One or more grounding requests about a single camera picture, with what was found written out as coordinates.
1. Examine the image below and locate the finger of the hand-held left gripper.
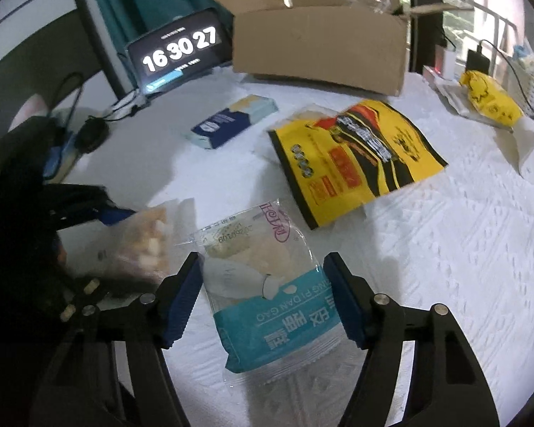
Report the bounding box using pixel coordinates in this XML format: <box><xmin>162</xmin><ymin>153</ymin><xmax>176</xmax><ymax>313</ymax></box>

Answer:
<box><xmin>59</xmin><ymin>276</ymin><xmax>161</xmax><ymax>323</ymax></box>
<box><xmin>44</xmin><ymin>184</ymin><xmax>138</xmax><ymax>233</ymax></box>

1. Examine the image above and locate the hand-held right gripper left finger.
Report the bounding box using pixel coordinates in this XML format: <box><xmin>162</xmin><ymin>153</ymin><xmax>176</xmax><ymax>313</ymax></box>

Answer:
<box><xmin>40</xmin><ymin>251</ymin><xmax>205</xmax><ymax>427</ymax></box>

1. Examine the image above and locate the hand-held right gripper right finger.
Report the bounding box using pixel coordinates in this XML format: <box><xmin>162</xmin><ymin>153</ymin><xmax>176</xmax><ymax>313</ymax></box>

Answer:
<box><xmin>323</xmin><ymin>251</ymin><xmax>501</xmax><ymax>427</ymax></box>

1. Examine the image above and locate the clear snack packet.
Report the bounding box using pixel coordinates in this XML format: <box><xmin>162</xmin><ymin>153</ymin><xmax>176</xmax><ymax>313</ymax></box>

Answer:
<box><xmin>101</xmin><ymin>199</ymin><xmax>197</xmax><ymax>286</ymax></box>

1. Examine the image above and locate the teal white cake packet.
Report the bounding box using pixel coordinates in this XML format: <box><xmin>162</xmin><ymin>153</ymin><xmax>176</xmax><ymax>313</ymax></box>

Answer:
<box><xmin>176</xmin><ymin>198</ymin><xmax>344</xmax><ymax>388</ymax></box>

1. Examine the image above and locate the brown cardboard box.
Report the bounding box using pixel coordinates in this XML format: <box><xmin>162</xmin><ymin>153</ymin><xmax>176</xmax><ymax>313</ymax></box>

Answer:
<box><xmin>201</xmin><ymin>0</ymin><xmax>472</xmax><ymax>97</ymax></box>

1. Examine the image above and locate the black round device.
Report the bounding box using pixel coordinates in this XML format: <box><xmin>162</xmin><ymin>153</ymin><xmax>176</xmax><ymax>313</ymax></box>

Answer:
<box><xmin>77</xmin><ymin>116</ymin><xmax>110</xmax><ymax>155</ymax></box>

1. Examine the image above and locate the white textured tablecloth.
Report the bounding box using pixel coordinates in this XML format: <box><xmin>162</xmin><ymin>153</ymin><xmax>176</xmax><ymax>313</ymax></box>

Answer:
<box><xmin>49</xmin><ymin>67</ymin><xmax>534</xmax><ymax>427</ymax></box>

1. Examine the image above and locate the large yellow black packet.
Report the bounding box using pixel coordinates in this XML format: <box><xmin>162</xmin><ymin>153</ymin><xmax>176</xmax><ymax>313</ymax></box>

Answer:
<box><xmin>267</xmin><ymin>99</ymin><xmax>449</xmax><ymax>231</ymax></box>

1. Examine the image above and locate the dark blue carton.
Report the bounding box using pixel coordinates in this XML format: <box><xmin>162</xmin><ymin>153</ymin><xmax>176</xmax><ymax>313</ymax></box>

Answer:
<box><xmin>190</xmin><ymin>94</ymin><xmax>279</xmax><ymax>150</ymax></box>

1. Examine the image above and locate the tablet with clock display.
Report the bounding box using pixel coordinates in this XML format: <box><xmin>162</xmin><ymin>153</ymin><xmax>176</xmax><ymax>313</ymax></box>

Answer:
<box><xmin>126</xmin><ymin>8</ymin><xmax>226</xmax><ymax>97</ymax></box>

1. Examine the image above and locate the white flat packet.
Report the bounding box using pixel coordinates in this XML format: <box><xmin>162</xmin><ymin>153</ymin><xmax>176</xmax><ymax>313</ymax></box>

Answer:
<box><xmin>435</xmin><ymin>78</ymin><xmax>517</xmax><ymax>133</ymax></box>

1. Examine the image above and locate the small yellow packet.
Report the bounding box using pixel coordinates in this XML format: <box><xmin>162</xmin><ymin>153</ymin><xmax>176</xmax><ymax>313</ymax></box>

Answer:
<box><xmin>459</xmin><ymin>70</ymin><xmax>527</xmax><ymax>129</ymax></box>

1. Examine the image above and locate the white charger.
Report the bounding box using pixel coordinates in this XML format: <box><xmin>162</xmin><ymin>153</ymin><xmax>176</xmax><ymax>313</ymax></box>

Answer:
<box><xmin>435</xmin><ymin>46</ymin><xmax>457</xmax><ymax>76</ymax></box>

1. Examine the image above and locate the black power bank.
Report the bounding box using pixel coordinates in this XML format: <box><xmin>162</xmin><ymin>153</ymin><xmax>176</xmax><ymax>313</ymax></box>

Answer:
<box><xmin>466</xmin><ymin>49</ymin><xmax>491</xmax><ymax>75</ymax></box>

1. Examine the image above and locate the white plastic bag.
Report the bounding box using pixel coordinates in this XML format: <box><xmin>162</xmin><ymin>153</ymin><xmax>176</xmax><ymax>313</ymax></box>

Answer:
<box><xmin>513</xmin><ymin>43</ymin><xmax>534</xmax><ymax>71</ymax></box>

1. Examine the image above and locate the balcony railing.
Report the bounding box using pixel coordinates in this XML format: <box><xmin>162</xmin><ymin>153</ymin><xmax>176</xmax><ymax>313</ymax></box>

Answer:
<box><xmin>440</xmin><ymin>0</ymin><xmax>517</xmax><ymax>52</ymax></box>

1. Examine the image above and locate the black charging cable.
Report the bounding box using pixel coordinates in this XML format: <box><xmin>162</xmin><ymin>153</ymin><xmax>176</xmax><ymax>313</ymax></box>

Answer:
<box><xmin>477</xmin><ymin>39</ymin><xmax>534</xmax><ymax>122</ymax></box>

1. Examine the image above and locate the dark window frame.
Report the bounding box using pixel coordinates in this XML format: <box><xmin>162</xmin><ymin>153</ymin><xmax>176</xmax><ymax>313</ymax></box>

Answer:
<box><xmin>405</xmin><ymin>0</ymin><xmax>446</xmax><ymax>74</ymax></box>

